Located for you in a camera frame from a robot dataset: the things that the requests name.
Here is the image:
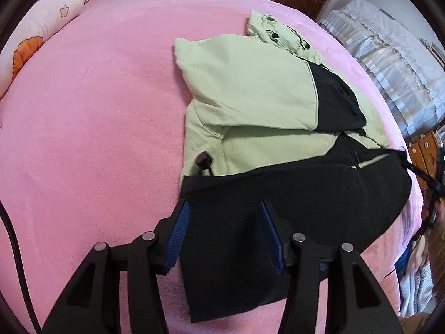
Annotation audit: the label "long pink bolster pillow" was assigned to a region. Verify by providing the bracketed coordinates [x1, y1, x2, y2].
[0, 0, 86, 93]

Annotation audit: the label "pink bed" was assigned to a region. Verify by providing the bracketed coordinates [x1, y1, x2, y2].
[0, 0, 418, 334]

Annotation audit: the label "green and black hooded jacket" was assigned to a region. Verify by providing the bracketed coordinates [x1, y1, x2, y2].
[173, 10, 412, 323]

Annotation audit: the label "clothes on floor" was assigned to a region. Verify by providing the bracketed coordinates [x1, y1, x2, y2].
[395, 240, 436, 318]

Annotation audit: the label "white lace furniture cover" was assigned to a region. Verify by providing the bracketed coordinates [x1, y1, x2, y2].
[319, 0, 445, 136]

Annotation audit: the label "stack of books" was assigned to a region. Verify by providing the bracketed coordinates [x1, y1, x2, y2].
[419, 38, 445, 67]

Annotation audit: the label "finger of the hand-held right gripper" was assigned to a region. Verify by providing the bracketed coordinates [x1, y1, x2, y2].
[404, 162, 443, 193]

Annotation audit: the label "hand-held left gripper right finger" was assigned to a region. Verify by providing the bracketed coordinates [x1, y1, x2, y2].
[261, 200, 406, 334]

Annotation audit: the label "wooden drawer cabinet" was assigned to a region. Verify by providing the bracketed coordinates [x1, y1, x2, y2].
[407, 130, 441, 191]

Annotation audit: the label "black cable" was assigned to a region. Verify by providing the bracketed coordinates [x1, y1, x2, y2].
[0, 202, 39, 334]

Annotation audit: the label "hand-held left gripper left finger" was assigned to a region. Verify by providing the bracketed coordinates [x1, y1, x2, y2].
[42, 200, 191, 334]

